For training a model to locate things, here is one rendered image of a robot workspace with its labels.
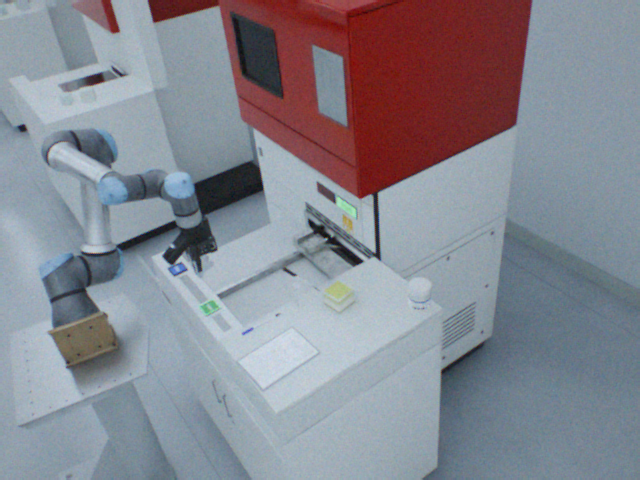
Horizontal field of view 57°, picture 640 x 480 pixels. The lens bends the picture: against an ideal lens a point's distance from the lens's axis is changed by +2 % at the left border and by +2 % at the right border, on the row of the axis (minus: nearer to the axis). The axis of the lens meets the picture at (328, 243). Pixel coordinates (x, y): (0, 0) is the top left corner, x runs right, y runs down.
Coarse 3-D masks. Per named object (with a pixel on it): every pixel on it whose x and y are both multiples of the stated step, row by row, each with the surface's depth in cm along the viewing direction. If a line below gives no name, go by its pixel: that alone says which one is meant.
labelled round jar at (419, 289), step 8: (416, 280) 182; (424, 280) 182; (408, 288) 181; (416, 288) 179; (424, 288) 179; (408, 296) 183; (416, 296) 179; (424, 296) 179; (408, 304) 185; (416, 304) 181; (424, 304) 181; (416, 312) 183; (424, 312) 183
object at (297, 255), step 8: (288, 256) 231; (296, 256) 232; (272, 264) 227; (280, 264) 228; (288, 264) 231; (256, 272) 224; (264, 272) 225; (272, 272) 228; (240, 280) 222; (248, 280) 222; (256, 280) 225; (224, 288) 219; (232, 288) 220; (240, 288) 222; (224, 296) 219
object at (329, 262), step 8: (328, 248) 228; (312, 256) 224; (320, 256) 224; (328, 256) 224; (336, 256) 223; (320, 264) 221; (328, 264) 220; (336, 264) 219; (344, 264) 219; (328, 272) 217; (336, 272) 216; (344, 272) 216
